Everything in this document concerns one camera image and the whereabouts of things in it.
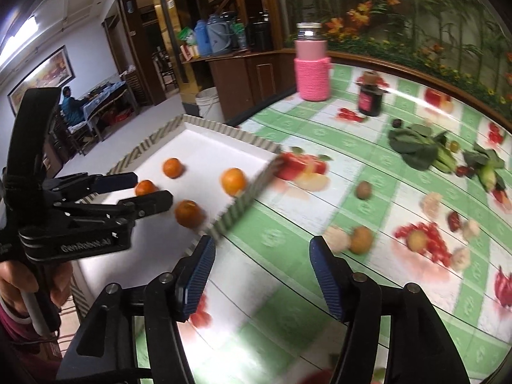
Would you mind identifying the dark jar with pink label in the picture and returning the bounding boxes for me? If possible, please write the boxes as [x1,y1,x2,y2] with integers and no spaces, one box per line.
[354,71,390,118]

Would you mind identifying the wooden chair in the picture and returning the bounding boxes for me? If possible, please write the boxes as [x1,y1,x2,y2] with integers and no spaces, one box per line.
[154,48,179,92]

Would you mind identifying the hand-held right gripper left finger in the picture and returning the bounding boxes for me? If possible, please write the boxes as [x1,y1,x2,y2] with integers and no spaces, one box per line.
[58,235,217,384]

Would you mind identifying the white plastic bucket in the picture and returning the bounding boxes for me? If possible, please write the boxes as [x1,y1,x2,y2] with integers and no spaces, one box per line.
[195,87,225,123]

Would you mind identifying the table with blue cloth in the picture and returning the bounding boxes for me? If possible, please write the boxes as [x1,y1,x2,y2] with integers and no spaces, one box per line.
[76,80,140,137]

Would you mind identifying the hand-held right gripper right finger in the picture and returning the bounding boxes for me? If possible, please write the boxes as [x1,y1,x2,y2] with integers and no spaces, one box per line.
[310,235,470,384]

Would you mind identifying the yellowish round fruit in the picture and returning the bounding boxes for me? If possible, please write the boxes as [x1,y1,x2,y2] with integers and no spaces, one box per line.
[407,229,428,253]

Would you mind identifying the person's left forearm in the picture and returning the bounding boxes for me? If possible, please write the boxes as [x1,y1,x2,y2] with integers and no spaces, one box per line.
[0,302,52,353]

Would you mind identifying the framed wall painting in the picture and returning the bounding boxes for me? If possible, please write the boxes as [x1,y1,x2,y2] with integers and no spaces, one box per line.
[7,45,76,107]

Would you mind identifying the orange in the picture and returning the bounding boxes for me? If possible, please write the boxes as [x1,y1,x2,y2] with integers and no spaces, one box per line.
[162,157,186,180]
[221,167,247,197]
[135,179,157,197]
[174,199,206,229]

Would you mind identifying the black pot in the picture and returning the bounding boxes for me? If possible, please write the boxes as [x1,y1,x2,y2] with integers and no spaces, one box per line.
[248,16,273,52]

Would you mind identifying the pink bottle with knitted sleeve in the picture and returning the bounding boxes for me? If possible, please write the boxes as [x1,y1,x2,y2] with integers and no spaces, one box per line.
[294,23,332,102]

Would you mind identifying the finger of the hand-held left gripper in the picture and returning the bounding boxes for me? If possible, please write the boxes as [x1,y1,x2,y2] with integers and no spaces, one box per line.
[42,171,139,203]
[54,190,174,228]

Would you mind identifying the person's left hand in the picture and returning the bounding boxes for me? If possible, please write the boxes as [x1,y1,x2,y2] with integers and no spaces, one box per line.
[0,262,73,313]

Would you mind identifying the wooden cabinet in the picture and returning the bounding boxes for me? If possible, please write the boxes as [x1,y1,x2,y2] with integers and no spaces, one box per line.
[180,48,299,123]

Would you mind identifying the corn cob with husk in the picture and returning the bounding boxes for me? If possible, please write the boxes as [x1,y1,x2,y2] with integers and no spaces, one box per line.
[462,142,508,203]

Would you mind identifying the white cable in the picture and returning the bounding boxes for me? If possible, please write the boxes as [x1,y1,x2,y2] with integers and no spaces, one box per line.
[20,290,51,334]

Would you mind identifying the grey-blue thermos jug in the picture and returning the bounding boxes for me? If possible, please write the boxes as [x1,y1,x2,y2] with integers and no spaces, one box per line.
[206,13,236,54]

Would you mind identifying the green bok choy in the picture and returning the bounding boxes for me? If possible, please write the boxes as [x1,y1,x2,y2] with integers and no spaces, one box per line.
[388,123,459,174]

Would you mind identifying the ceiling light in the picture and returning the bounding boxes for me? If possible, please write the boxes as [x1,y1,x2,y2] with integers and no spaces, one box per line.
[0,15,38,59]

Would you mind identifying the green plastic bag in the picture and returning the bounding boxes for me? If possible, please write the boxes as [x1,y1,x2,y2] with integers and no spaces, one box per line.
[176,27,197,46]

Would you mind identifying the blue thermos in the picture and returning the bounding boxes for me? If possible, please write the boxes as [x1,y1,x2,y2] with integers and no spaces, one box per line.
[194,20,212,57]

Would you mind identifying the beige cookie piece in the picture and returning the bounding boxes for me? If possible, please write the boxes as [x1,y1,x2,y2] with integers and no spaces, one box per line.
[450,247,473,272]
[420,192,444,220]

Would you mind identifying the green checked fruit-print tablecloth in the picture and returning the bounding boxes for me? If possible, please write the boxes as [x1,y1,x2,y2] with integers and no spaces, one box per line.
[134,62,512,384]

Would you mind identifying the white tray with striped rim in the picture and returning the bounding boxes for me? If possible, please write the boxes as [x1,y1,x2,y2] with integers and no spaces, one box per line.
[72,114,285,329]

